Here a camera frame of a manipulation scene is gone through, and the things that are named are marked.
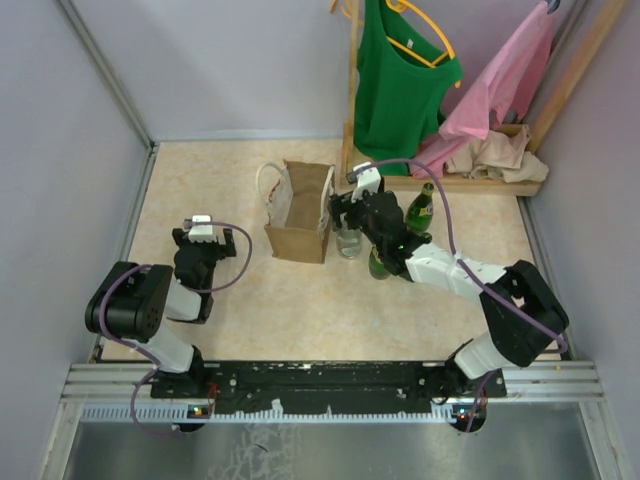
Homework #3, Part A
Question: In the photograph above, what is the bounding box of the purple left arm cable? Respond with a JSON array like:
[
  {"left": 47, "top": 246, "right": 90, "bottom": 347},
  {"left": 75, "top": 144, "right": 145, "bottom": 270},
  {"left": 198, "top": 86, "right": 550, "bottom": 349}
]
[{"left": 98, "top": 222, "right": 254, "bottom": 439}]

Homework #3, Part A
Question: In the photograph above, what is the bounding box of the green Perrier bottle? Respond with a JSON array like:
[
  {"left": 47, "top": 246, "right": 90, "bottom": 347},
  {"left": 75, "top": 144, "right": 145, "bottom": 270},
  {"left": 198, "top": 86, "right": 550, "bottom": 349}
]
[
  {"left": 368, "top": 245, "right": 390, "bottom": 280},
  {"left": 405, "top": 183, "right": 435, "bottom": 234},
  {"left": 420, "top": 231, "right": 433, "bottom": 243}
]

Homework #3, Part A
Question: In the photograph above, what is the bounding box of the white cable duct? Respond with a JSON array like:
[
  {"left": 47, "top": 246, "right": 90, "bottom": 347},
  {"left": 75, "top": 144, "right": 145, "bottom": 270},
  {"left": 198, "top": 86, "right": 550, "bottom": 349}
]
[{"left": 80, "top": 399, "right": 486, "bottom": 425}]

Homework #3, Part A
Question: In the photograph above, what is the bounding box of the yellow clothes hanger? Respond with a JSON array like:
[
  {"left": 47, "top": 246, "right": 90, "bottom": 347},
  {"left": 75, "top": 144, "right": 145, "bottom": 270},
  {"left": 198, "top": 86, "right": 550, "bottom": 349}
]
[{"left": 384, "top": 1, "right": 457, "bottom": 69}]

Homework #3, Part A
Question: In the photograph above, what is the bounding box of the beige crumpled cloth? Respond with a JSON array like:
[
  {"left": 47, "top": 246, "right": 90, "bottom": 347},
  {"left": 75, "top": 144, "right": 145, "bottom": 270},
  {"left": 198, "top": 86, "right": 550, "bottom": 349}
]
[{"left": 446, "top": 125, "right": 549, "bottom": 183}]

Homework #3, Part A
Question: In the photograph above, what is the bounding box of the aluminium frame post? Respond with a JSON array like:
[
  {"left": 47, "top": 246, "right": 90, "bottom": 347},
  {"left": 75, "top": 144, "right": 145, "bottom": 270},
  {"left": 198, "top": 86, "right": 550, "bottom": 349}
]
[{"left": 55, "top": 0, "right": 154, "bottom": 150}]

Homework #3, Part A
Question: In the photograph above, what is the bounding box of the green tank top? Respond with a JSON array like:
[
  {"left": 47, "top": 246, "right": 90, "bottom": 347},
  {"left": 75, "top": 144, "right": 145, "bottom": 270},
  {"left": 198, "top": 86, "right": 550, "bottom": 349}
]
[{"left": 354, "top": 1, "right": 463, "bottom": 161}]

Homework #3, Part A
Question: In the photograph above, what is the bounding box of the burlap canvas tote bag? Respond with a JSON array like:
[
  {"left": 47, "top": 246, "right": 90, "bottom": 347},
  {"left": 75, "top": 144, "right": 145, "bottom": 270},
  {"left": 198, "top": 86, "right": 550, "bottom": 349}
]
[{"left": 254, "top": 160, "right": 335, "bottom": 264}]

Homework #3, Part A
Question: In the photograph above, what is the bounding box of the clear Chang soda bottle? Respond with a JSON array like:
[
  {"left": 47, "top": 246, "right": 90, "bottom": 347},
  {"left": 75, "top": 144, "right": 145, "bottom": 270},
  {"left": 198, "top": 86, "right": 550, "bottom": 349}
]
[{"left": 336, "top": 227, "right": 362, "bottom": 259}]

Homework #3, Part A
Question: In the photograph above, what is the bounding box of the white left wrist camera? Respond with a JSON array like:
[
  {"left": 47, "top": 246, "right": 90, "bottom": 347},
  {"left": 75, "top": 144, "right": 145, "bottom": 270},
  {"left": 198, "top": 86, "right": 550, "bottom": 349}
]
[{"left": 183, "top": 215, "right": 219, "bottom": 244}]

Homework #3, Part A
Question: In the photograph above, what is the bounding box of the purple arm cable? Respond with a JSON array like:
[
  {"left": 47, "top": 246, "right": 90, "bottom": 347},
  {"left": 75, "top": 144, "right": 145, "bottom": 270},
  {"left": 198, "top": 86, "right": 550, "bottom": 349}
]
[
  {"left": 347, "top": 158, "right": 570, "bottom": 435},
  {"left": 98, "top": 222, "right": 254, "bottom": 439}
]

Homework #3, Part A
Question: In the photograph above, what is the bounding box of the wooden clothes rack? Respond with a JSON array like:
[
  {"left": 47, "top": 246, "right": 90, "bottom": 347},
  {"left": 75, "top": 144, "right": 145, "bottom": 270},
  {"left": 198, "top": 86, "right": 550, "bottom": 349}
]
[{"left": 336, "top": 1, "right": 627, "bottom": 197}]

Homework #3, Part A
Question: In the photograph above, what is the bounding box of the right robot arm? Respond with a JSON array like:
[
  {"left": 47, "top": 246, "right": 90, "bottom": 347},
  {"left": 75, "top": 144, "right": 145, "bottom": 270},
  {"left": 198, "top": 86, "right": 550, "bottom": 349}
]
[{"left": 328, "top": 192, "right": 569, "bottom": 399}]

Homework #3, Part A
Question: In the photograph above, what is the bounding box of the pink shirt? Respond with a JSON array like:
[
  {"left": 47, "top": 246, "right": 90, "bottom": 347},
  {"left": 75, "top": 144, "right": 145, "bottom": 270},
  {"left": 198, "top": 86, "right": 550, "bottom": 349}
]
[{"left": 415, "top": 1, "right": 556, "bottom": 175}]

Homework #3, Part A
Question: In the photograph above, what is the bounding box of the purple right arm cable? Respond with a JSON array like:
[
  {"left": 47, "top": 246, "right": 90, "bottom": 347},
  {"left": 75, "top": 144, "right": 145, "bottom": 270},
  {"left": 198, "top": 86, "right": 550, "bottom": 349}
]
[{"left": 347, "top": 158, "right": 570, "bottom": 435}]

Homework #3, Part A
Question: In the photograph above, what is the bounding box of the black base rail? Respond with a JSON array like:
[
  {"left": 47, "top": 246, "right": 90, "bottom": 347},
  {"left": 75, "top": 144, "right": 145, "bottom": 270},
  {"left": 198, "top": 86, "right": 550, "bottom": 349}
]
[{"left": 151, "top": 360, "right": 506, "bottom": 413}]

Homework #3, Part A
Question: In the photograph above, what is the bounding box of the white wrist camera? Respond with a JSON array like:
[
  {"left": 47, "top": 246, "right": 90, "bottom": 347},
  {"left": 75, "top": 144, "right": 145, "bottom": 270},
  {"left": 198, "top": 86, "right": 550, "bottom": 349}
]
[
  {"left": 346, "top": 162, "right": 384, "bottom": 203},
  {"left": 183, "top": 215, "right": 219, "bottom": 244}
]

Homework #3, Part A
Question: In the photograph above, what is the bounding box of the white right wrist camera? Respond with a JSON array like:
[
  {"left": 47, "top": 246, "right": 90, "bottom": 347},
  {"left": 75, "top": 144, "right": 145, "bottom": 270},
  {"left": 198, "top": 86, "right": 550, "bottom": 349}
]
[{"left": 346, "top": 162, "right": 384, "bottom": 203}]

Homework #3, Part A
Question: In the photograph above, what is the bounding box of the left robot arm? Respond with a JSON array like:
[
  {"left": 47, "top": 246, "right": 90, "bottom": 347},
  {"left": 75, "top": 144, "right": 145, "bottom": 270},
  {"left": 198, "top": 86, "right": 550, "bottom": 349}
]
[{"left": 85, "top": 222, "right": 237, "bottom": 399}]

